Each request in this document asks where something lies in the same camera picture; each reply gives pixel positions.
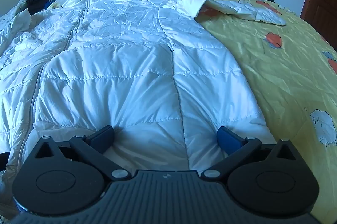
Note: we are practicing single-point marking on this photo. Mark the yellow printed blanket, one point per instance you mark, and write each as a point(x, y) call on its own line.
point(276, 81)

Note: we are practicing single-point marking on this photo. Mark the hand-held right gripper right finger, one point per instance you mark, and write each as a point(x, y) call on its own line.
point(227, 138)

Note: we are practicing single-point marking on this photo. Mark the white puffer jacket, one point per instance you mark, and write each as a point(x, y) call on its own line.
point(118, 55)

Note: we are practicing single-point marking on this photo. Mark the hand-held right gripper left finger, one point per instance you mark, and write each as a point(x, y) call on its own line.
point(101, 136)

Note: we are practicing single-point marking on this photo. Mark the blue folded garment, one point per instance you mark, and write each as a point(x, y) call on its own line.
point(48, 6)

